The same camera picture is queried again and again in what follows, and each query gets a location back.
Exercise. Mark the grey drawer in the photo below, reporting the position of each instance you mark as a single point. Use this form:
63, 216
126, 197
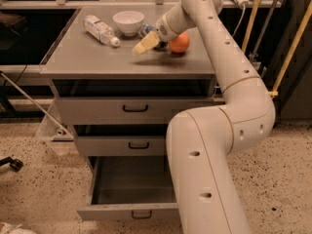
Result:
130, 188
120, 145
126, 110

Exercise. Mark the grey metal rod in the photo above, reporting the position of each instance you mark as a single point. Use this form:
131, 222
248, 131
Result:
51, 117

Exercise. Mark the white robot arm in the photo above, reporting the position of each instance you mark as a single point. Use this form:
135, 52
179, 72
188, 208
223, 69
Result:
199, 139

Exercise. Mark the grey drawer cabinet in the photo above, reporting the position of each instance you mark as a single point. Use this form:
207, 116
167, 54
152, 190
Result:
81, 67

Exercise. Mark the black chair caster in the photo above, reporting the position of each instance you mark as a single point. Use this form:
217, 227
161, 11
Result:
15, 164

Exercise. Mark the grey bottom drawer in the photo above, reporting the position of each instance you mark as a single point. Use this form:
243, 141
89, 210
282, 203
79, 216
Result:
130, 188

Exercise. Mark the grey metal pole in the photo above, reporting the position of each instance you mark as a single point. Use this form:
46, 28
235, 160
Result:
253, 54

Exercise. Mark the grey middle drawer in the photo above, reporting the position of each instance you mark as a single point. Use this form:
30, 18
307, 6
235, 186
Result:
120, 145

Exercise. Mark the grey top drawer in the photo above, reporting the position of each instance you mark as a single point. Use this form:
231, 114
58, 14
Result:
126, 110

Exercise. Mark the clear plastic water bottle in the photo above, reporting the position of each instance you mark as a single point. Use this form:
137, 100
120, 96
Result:
101, 31

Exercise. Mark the yellow wooden ladder frame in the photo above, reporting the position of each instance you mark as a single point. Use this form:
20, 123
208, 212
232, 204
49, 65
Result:
285, 45

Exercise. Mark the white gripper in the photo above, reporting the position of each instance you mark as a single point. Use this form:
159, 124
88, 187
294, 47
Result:
163, 30

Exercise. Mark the white ceramic bowl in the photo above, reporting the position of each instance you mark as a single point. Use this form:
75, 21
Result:
129, 22

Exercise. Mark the orange fruit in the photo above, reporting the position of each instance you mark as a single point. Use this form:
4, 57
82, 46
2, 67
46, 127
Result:
180, 44

